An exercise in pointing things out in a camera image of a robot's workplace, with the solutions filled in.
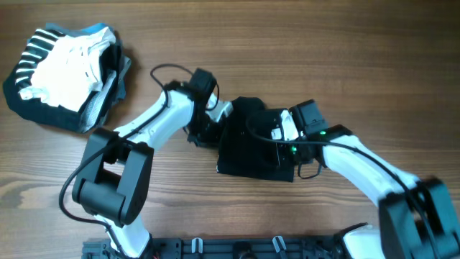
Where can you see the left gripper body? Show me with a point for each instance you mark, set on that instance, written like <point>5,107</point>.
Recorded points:
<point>205,129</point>

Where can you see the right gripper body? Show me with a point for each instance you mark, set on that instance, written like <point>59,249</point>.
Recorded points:
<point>289,152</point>

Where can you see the black t-shirt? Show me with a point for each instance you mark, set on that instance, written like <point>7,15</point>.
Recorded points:
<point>241,154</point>

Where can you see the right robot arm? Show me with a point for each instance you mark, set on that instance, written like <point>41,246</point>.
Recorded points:
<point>417,218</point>

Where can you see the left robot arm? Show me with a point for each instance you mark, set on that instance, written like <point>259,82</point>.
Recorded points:
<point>112,181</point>

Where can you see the grey blue folded garments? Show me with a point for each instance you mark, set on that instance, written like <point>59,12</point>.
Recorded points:
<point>94,112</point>

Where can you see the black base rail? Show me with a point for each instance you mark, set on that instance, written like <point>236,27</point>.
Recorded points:
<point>310,247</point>

